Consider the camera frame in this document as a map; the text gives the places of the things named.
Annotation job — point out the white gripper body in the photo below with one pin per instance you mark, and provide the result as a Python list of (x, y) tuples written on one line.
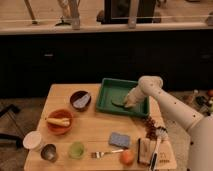
[(135, 96)]

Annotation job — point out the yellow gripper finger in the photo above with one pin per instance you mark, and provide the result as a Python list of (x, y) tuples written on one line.
[(128, 105)]

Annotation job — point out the green pepper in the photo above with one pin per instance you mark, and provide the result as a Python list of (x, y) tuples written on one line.
[(117, 103)]

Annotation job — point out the green plastic tray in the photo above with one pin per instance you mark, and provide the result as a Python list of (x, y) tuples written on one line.
[(117, 89)]

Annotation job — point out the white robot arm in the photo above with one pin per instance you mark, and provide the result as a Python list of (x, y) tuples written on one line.
[(199, 127)]

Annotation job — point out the blue sponge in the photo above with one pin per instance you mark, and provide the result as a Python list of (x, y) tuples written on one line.
[(119, 140)]

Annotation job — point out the white dish brush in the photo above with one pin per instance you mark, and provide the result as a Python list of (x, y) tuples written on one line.
[(161, 134)]

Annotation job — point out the grey cloth in bowl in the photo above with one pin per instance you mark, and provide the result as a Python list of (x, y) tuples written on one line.
[(81, 102)]

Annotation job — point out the dark brown bowl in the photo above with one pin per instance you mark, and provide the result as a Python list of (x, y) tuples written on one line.
[(76, 95)]

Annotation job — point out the slice of bread toy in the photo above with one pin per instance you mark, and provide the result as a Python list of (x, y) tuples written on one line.
[(144, 151)]

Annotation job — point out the orange fruit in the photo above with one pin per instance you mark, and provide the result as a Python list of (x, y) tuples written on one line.
[(127, 157)]

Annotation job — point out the silver fork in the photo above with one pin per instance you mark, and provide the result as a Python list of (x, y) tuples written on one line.
[(99, 154)]

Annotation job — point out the yellow corn cob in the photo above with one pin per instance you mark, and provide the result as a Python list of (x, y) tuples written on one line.
[(64, 122)]

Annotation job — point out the orange bowl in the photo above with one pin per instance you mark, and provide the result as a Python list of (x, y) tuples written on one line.
[(61, 113)]

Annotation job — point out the green cup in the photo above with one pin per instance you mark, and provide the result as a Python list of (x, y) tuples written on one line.
[(76, 150)]

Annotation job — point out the metal cup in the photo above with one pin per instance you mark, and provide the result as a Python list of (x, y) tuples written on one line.
[(49, 153)]

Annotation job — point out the white cup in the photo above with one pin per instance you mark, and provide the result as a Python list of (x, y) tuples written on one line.
[(33, 141)]

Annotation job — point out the dark cabinet counter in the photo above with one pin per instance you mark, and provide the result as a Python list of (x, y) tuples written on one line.
[(31, 60)]

